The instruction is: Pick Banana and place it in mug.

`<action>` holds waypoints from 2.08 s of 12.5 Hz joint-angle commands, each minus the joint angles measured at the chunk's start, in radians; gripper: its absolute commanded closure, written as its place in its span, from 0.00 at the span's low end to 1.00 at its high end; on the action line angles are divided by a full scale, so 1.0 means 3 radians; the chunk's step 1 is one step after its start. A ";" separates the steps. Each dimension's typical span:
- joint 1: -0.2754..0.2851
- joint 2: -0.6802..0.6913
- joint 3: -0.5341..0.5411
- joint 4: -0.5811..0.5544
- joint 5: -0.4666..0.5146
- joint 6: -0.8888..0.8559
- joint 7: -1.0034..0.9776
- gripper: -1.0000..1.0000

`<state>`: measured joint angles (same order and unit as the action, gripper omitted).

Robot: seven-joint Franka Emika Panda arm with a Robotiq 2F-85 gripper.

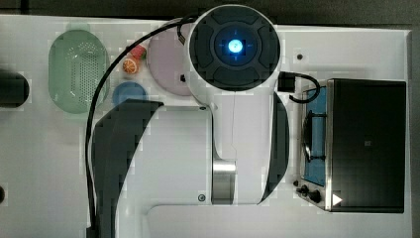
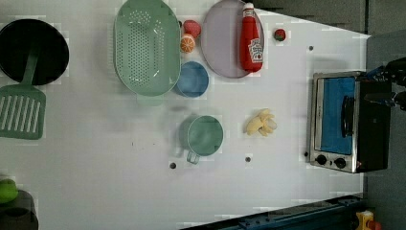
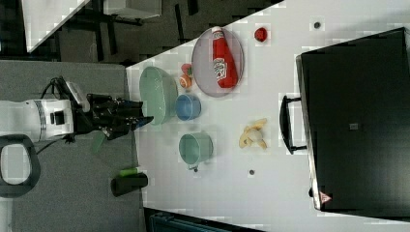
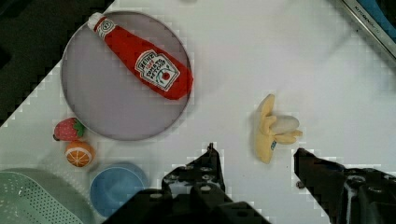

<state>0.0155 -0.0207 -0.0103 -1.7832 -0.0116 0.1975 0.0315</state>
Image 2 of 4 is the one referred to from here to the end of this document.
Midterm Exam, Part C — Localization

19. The purple round plate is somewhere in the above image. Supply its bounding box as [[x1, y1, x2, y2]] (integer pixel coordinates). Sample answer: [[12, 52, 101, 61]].
[[201, 0, 264, 79]]

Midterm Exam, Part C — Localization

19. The green slotted spatula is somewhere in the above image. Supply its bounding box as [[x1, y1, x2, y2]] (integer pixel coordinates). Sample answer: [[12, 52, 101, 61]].
[[0, 53, 46, 140]]

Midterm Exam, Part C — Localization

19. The black toaster oven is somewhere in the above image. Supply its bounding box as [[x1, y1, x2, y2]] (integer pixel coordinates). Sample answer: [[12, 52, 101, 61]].
[[309, 71, 392, 173]]

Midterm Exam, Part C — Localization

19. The green perforated colander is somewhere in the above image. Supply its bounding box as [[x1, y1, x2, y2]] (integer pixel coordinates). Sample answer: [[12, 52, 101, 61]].
[[114, 0, 181, 97]]

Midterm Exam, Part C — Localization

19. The yellow red toy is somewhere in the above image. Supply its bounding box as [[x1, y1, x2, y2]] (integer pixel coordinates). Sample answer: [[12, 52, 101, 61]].
[[356, 211, 382, 230]]

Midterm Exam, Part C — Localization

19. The small red toy strawberry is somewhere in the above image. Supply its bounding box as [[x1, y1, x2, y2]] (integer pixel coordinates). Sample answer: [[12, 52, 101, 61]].
[[274, 29, 286, 41]]

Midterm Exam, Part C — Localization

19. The blue bowl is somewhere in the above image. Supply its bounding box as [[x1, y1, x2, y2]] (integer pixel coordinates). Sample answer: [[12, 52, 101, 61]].
[[174, 61, 209, 98]]

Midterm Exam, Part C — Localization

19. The blue metal frame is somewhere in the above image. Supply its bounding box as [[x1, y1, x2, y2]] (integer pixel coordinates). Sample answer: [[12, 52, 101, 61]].
[[182, 195, 366, 230]]

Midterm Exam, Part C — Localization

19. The black frying pan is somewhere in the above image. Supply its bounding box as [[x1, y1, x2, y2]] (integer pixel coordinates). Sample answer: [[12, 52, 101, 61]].
[[0, 19, 70, 85]]

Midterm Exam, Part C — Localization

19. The red ketchup bottle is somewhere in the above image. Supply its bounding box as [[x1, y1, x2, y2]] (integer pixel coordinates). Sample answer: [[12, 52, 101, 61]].
[[239, 3, 263, 73]]

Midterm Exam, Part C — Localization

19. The green toy fruit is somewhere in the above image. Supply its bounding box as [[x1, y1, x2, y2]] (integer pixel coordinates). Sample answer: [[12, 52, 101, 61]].
[[0, 179, 18, 204]]

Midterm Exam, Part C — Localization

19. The toy orange half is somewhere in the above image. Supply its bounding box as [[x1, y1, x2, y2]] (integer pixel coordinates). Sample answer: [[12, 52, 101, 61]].
[[180, 34, 195, 54]]

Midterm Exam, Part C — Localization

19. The peeled toy banana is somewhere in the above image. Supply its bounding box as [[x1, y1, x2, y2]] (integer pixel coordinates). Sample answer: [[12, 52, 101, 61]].
[[245, 108, 278, 137]]

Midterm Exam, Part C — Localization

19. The toy strawberry large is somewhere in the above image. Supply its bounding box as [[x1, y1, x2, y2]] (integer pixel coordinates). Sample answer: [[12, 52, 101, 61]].
[[183, 20, 201, 38]]

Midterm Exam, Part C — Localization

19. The green mug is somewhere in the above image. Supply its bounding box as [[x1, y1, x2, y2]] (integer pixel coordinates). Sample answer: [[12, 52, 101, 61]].
[[179, 115, 224, 165]]

